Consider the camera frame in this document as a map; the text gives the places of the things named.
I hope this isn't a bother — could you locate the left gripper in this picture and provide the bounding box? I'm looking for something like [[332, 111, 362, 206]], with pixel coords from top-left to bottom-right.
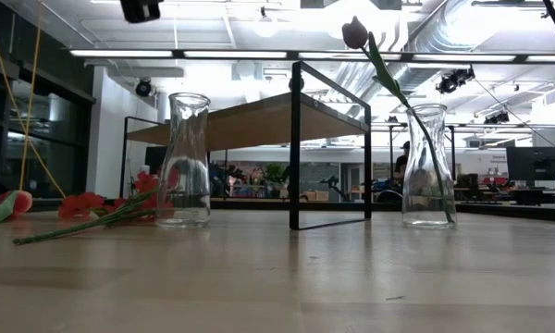
[[119, 0, 164, 24]]

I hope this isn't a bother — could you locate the clear glass vase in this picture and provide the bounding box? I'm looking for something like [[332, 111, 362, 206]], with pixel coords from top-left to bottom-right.
[[155, 92, 213, 228], [401, 103, 458, 229]]

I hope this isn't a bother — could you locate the red artificial flower bunch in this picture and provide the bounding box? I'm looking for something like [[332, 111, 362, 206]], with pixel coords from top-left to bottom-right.
[[12, 169, 177, 246]]

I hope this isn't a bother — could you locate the orange pink artificial tulip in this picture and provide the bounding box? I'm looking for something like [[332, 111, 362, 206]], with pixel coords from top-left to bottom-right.
[[0, 189, 33, 228]]

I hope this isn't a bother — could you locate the long ceiling light strip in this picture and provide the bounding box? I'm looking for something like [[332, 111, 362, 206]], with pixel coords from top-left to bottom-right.
[[68, 48, 555, 64]]

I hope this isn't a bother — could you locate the black round spotlight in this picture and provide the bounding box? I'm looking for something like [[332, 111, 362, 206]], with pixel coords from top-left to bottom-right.
[[135, 77, 154, 98]]

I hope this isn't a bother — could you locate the white round pendant lamp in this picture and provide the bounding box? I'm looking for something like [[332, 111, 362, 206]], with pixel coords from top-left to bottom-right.
[[253, 6, 279, 39]]

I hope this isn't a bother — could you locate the black computer monitor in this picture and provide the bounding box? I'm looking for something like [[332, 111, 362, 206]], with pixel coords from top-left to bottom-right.
[[143, 145, 168, 175], [506, 146, 555, 182]]

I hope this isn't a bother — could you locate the potted green plant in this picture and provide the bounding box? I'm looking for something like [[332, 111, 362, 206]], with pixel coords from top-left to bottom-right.
[[264, 162, 290, 199]]

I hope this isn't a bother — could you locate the person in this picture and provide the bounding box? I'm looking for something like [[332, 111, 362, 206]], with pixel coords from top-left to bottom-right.
[[394, 141, 412, 186]]

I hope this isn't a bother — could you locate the wooden shelf black metal frame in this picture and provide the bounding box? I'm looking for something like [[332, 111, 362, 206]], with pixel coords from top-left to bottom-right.
[[118, 60, 374, 231]]

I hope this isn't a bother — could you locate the yellow cable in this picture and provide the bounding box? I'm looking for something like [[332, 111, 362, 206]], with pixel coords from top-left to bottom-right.
[[0, 0, 68, 200]]

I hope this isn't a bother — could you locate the black metal table frame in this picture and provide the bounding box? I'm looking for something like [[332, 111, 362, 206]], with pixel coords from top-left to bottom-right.
[[0, 169, 555, 224]]

